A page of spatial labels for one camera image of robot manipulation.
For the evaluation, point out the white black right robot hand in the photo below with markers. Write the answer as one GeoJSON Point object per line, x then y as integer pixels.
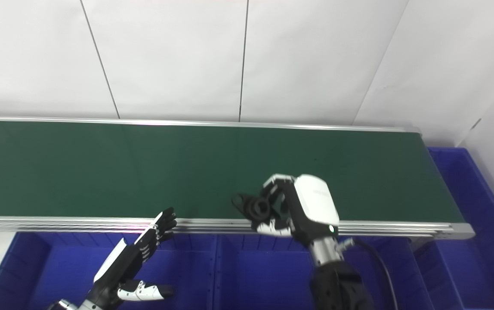
{"type": "Point", "coordinates": [313, 202]}

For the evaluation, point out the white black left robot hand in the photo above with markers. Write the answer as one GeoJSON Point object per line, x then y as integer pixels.
{"type": "Point", "coordinates": [122, 267]}

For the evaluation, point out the black flanged machine part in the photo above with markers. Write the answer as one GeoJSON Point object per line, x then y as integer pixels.
{"type": "Point", "coordinates": [255, 207]}

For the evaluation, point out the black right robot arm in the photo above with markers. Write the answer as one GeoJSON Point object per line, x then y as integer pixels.
{"type": "Point", "coordinates": [337, 284]}

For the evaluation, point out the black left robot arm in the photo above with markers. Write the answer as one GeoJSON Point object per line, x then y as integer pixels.
{"type": "Point", "coordinates": [70, 305]}

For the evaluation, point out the blue plastic bin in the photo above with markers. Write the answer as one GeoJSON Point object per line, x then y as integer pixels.
{"type": "Point", "coordinates": [57, 267]}
{"type": "Point", "coordinates": [466, 258]}
{"type": "Point", "coordinates": [264, 275]}

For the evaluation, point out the green conveyor belt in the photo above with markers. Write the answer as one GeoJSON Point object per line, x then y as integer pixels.
{"type": "Point", "coordinates": [402, 228]}
{"type": "Point", "coordinates": [122, 168]}

